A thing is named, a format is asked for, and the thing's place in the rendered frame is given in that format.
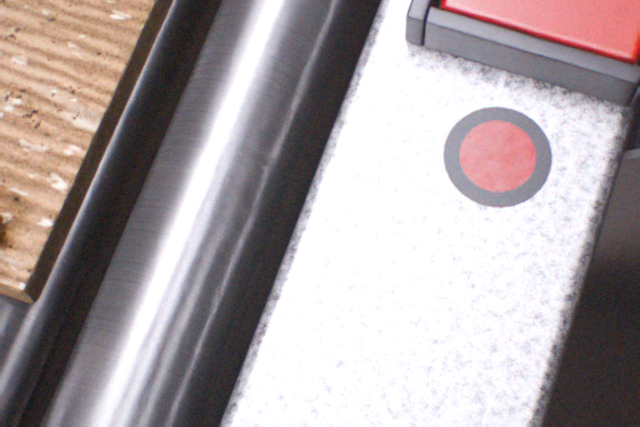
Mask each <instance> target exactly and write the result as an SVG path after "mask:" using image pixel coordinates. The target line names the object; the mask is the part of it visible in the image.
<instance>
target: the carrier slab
mask: <svg viewBox="0 0 640 427"><path fill-rule="evenodd" d="M173 2H174V0H0V213H1V215H2V217H3V221H2V226H1V227H0V293H3V294H5V295H8V296H11V297H14V298H17V300H20V301H23V302H26V303H29V304H33V303H37V302H38V301H39V298H40V296H41V294H42V292H43V290H44V287H45V285H46V283H47V281H48V279H49V276H50V274H51V272H52V270H54V267H55V265H56V262H57V260H58V257H59V255H60V253H61V251H62V249H63V246H64V244H65V242H66V240H67V237H68V235H69V233H70V231H71V228H72V226H73V223H74V221H75V219H76V216H77V214H78V212H79V210H80V207H81V205H82V203H83V201H84V198H85V196H87V194H88V192H89V190H90V187H91V184H92V182H93V180H94V177H95V175H96V173H97V171H98V168H99V166H100V164H101V162H102V160H103V157H104V155H105V153H106V151H107V148H108V145H109V143H110V141H111V138H112V136H113V134H114V132H115V130H116V127H117V125H118V123H119V121H120V118H121V116H122V114H124V112H125V109H126V106H127V104H128V102H129V100H130V97H131V95H132V93H133V91H134V88H135V86H136V84H137V82H138V79H139V77H140V75H141V73H142V71H143V68H144V65H145V63H146V61H147V58H148V56H149V54H150V52H151V49H152V47H153V45H154V43H155V41H156V38H157V36H158V34H159V32H160V28H161V26H162V24H163V22H164V19H166V17H167V15H168V13H169V11H170V8H171V6H172V4H173Z"/></svg>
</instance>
